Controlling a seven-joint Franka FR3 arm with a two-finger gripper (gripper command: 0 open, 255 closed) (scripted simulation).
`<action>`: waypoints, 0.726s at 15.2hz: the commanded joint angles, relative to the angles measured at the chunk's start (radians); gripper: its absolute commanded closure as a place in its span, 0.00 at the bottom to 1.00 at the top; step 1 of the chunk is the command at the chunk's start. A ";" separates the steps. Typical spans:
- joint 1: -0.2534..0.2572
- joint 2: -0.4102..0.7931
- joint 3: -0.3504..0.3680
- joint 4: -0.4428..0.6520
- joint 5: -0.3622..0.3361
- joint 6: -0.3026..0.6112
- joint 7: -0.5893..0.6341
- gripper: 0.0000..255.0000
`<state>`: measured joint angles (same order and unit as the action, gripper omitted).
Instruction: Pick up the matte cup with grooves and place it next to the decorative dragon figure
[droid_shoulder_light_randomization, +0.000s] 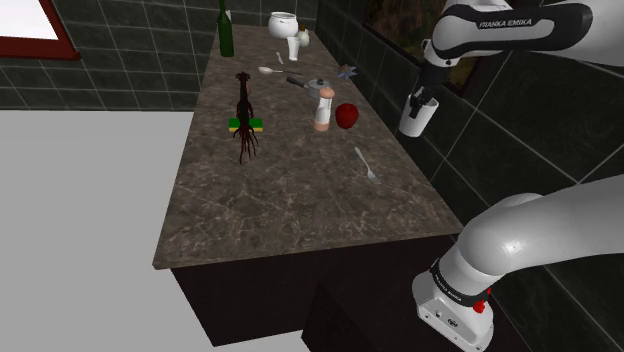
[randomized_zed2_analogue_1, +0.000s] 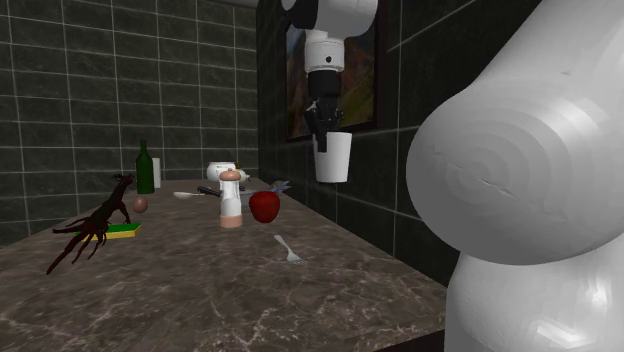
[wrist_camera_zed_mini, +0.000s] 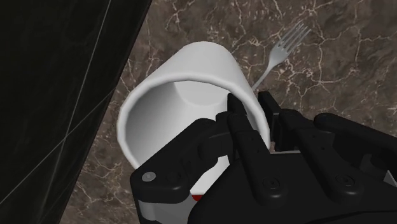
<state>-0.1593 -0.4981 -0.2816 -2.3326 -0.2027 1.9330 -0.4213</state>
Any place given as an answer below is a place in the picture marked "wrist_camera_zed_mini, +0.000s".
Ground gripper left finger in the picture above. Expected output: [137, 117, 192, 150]
[129, 92, 289, 207]

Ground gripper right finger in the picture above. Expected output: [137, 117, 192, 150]
[257, 90, 397, 203]

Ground white cup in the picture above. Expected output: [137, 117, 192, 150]
[116, 41, 271, 202]

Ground silver fork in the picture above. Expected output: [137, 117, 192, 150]
[251, 20, 312, 92]

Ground black robot stand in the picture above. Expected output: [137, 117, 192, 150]
[0, 0, 153, 224]

